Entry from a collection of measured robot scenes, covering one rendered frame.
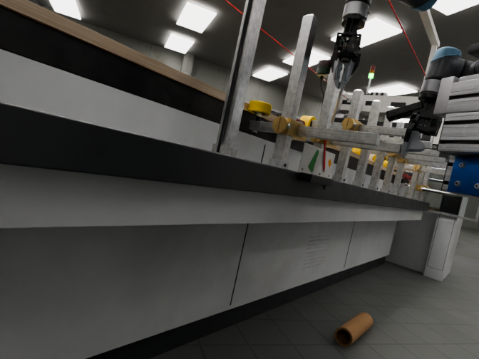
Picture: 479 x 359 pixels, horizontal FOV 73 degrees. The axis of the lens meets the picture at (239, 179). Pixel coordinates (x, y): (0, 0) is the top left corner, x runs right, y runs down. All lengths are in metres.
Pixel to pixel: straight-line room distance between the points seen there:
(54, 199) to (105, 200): 0.09
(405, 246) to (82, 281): 3.37
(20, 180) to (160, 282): 0.61
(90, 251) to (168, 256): 0.26
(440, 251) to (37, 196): 3.47
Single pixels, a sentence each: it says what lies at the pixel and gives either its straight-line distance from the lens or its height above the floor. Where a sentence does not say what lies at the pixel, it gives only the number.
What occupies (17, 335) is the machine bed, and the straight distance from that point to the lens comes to 0.93.
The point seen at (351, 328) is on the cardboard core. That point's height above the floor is 0.08.
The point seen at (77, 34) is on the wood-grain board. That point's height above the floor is 0.88.
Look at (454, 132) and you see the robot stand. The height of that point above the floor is 0.86.
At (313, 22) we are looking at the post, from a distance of 1.11.
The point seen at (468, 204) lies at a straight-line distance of 3.64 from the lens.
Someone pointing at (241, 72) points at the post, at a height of 0.90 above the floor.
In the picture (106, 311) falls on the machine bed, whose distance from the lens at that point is 1.01.
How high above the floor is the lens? 0.69
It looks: 3 degrees down
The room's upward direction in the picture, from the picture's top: 12 degrees clockwise
